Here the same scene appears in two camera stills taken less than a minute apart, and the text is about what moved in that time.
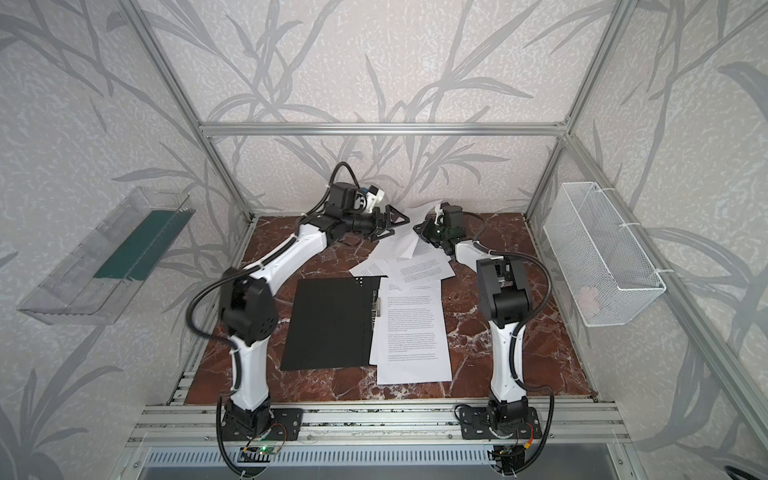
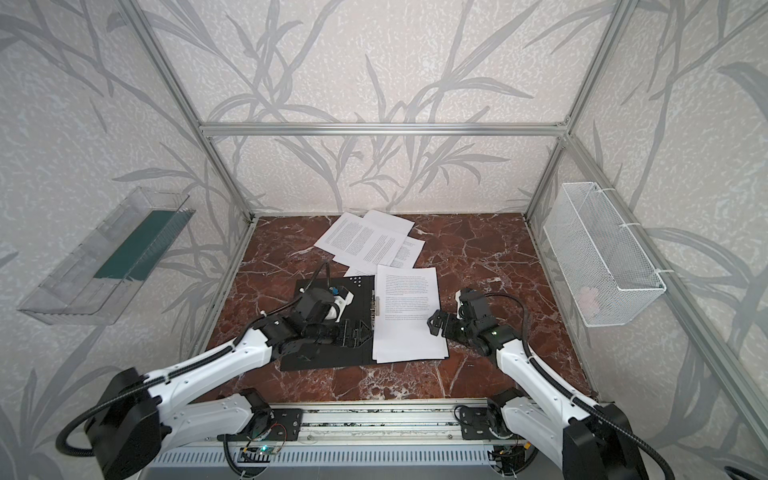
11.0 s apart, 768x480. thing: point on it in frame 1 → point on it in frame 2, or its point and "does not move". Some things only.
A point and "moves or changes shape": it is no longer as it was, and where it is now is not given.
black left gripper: (381, 222) → (346, 324)
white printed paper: (412, 334) moves or changes shape
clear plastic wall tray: (93, 285) does not move
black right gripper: (432, 230) → (453, 323)
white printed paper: (414, 216) → (363, 242)
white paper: (412, 273) moves or changes shape
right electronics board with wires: (510, 458) does not move
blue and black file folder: (332, 323) does not move
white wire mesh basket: (607, 275) does not move
